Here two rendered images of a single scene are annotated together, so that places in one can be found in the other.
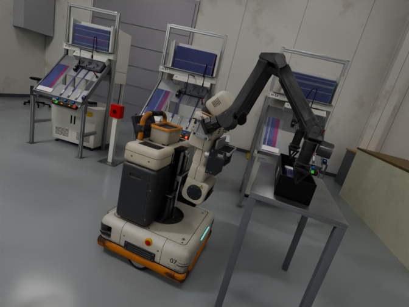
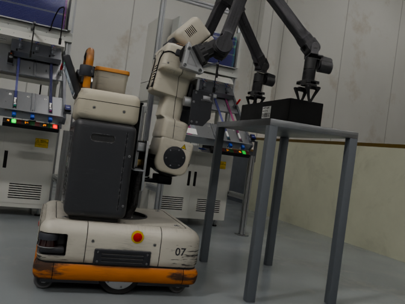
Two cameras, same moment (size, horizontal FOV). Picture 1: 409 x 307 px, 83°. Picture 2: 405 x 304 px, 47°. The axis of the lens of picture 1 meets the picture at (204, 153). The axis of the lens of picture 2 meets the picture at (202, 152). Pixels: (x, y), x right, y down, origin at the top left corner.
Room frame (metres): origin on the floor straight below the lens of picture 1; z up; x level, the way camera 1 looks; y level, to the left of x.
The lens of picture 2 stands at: (-0.47, 1.04, 0.62)
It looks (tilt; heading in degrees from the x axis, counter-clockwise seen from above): 0 degrees down; 328
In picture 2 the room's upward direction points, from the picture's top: 8 degrees clockwise
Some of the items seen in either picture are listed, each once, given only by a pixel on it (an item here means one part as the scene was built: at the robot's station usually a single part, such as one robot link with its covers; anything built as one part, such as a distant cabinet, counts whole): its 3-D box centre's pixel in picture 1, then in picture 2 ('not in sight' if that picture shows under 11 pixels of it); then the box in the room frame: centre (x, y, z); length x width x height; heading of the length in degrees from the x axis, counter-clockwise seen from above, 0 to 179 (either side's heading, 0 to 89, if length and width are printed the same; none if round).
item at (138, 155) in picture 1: (161, 172); (105, 146); (1.56, 0.27, 0.59); 0.55 x 0.34 x 0.83; 165
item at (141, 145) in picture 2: (195, 187); (155, 164); (1.56, 0.01, 0.53); 0.28 x 0.27 x 0.25; 165
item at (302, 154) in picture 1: (304, 158); (308, 77); (1.08, -0.47, 1.02); 0.10 x 0.07 x 0.07; 165
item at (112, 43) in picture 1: (92, 81); not in sight; (3.48, 1.87, 0.95); 1.33 x 0.82 x 1.90; 172
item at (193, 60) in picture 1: (195, 61); (29, 4); (3.15, 0.39, 1.52); 0.51 x 0.13 x 0.27; 82
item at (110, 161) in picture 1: (114, 134); not in sight; (2.91, 1.21, 0.39); 0.24 x 0.24 x 0.78; 82
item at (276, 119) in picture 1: (283, 155); (190, 146); (2.91, -0.99, 0.65); 1.01 x 0.73 x 1.29; 172
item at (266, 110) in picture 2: (291, 174); (276, 115); (1.35, -0.54, 0.86); 0.57 x 0.17 x 0.11; 165
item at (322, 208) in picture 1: (272, 239); (269, 203); (1.34, -0.57, 0.40); 0.70 x 0.45 x 0.80; 165
